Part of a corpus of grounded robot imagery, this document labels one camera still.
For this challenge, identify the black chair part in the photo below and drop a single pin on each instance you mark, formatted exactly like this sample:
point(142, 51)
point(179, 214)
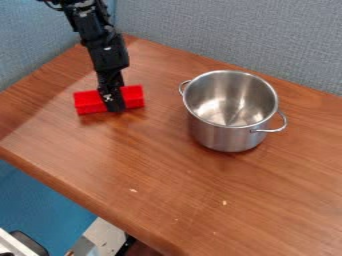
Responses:
point(30, 242)

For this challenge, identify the red rectangular block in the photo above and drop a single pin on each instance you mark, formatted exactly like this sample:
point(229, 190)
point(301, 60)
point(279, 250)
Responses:
point(88, 103)

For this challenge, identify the white table leg bracket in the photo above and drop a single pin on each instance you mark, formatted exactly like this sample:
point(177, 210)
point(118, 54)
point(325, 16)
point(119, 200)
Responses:
point(102, 240)

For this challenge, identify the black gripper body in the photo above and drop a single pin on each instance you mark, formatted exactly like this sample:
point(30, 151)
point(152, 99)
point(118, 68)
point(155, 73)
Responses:
point(88, 18)

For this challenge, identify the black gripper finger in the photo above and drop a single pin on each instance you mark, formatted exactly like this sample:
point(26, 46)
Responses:
point(111, 97)

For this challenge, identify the stainless steel pot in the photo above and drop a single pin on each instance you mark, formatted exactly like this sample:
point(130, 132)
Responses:
point(233, 109)

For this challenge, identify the white object at corner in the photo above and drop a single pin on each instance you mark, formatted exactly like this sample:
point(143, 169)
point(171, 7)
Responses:
point(12, 246)

